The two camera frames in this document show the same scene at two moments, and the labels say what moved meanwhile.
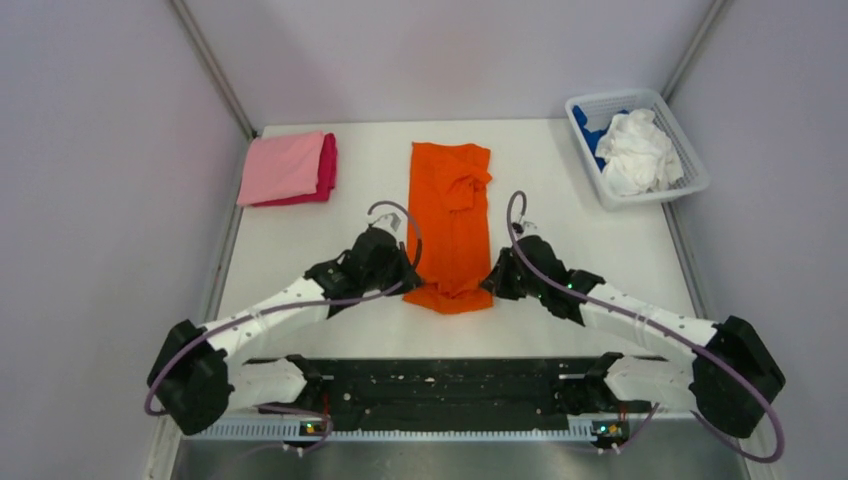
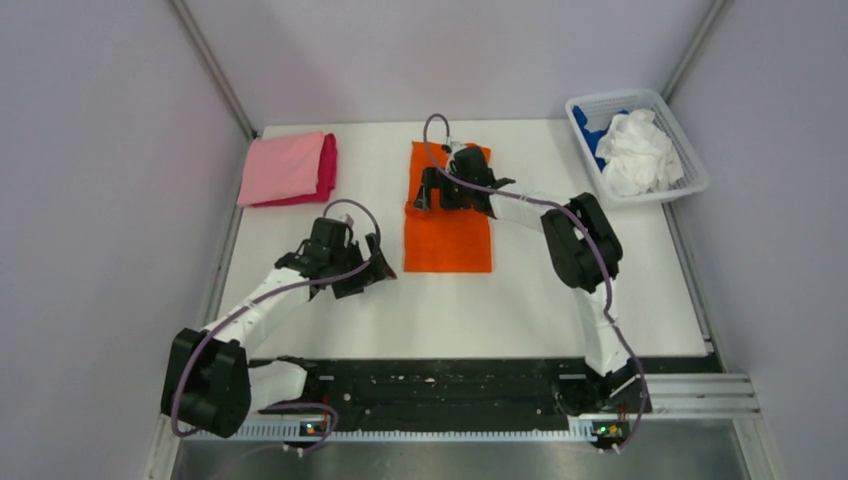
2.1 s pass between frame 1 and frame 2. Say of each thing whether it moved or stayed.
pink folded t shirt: stayed
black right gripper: moved
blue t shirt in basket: stayed
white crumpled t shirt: stayed
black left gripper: moved
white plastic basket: stayed
